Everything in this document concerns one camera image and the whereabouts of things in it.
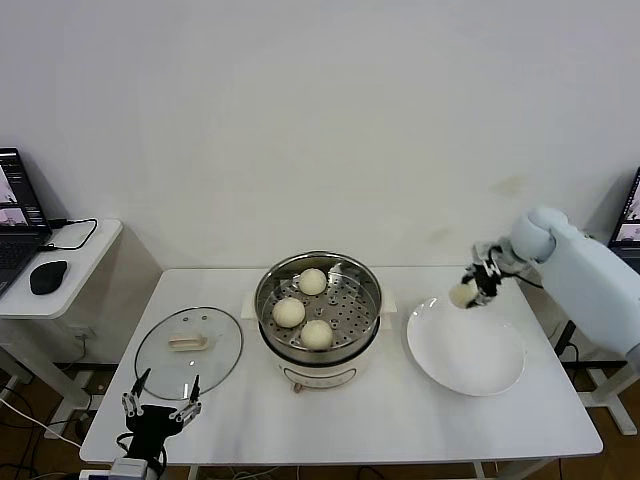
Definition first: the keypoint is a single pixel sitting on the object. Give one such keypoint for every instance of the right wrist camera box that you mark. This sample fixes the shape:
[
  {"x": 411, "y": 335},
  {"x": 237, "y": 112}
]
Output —
[{"x": 486, "y": 250}]

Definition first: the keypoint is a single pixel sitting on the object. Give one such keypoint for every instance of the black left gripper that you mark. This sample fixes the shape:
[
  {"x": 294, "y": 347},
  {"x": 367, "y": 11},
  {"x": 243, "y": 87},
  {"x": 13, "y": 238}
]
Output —
[{"x": 152, "y": 430}]

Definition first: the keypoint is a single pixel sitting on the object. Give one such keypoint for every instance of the black open laptop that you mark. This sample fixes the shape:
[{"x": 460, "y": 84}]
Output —
[
  {"x": 627, "y": 215},
  {"x": 17, "y": 200}
]

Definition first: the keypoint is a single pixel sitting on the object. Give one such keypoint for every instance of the round white plate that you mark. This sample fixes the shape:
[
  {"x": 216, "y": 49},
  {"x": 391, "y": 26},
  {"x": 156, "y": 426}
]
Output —
[{"x": 460, "y": 350}]

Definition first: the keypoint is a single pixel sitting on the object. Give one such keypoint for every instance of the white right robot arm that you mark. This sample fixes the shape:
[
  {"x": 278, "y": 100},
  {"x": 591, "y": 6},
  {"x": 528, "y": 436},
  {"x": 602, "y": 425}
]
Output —
[{"x": 590, "y": 300}]

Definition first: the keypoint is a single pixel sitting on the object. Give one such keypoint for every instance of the black computer mouse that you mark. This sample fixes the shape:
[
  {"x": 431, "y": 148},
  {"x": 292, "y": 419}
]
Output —
[{"x": 48, "y": 276}]

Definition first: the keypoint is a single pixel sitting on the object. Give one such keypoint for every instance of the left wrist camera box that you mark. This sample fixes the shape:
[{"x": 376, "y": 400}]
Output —
[{"x": 130, "y": 470}]

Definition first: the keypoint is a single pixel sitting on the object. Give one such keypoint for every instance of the perforated steel steamer basket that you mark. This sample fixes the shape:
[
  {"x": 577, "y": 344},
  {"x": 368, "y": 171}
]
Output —
[{"x": 350, "y": 325}]

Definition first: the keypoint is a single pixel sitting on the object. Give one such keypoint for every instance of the round glass pot lid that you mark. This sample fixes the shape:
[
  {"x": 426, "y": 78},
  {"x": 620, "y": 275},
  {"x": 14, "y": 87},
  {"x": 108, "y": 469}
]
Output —
[{"x": 210, "y": 350}]

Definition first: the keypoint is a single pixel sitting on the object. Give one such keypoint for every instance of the cream electric cooking pot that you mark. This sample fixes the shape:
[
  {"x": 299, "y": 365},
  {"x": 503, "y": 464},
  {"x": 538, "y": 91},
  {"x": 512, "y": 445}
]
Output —
[{"x": 320, "y": 372}]

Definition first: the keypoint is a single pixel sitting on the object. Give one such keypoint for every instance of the white steamed baozi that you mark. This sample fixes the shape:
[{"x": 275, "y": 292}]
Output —
[
  {"x": 316, "y": 335},
  {"x": 288, "y": 313},
  {"x": 461, "y": 296},
  {"x": 313, "y": 281}
]

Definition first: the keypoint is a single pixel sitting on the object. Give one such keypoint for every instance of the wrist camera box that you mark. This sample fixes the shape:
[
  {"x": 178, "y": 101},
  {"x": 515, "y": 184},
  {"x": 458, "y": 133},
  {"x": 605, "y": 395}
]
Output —
[
  {"x": 130, "y": 470},
  {"x": 486, "y": 250}
]

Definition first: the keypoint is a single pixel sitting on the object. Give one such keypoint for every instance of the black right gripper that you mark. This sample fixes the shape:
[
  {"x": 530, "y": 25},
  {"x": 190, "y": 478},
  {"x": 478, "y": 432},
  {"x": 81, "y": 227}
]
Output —
[{"x": 487, "y": 282}]

